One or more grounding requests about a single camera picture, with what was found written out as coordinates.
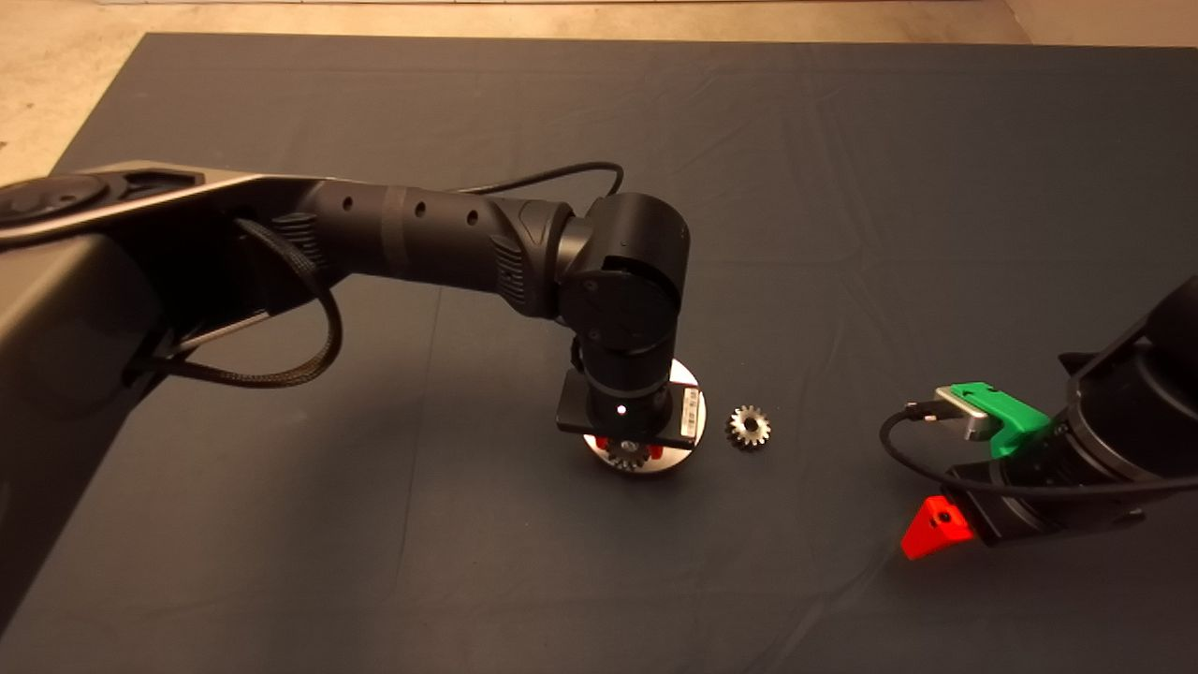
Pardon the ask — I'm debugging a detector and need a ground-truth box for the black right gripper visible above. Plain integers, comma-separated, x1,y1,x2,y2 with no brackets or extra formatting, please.
900,434,1147,562

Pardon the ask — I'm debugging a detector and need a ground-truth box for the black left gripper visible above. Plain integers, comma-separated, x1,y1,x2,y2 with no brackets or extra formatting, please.
557,368,705,461

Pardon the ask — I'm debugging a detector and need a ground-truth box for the round metal carrier plate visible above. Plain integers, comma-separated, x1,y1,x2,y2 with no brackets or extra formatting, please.
582,359,708,476

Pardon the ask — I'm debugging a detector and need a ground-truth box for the dark grey table cloth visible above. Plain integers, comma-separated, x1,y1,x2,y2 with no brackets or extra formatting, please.
0,31,1198,674

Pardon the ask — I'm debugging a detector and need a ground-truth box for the black camera cable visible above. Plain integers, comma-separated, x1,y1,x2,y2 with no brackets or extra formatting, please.
880,401,1198,494

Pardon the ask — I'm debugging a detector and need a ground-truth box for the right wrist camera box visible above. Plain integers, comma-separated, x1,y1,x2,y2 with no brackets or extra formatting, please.
936,387,995,442

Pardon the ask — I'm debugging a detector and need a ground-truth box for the right green camera mount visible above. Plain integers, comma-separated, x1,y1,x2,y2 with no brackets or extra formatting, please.
949,381,1051,460

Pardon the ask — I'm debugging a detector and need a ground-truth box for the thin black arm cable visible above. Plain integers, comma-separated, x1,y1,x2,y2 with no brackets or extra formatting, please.
449,161,625,198

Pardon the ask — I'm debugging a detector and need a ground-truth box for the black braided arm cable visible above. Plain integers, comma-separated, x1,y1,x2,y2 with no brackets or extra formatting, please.
126,217,343,389

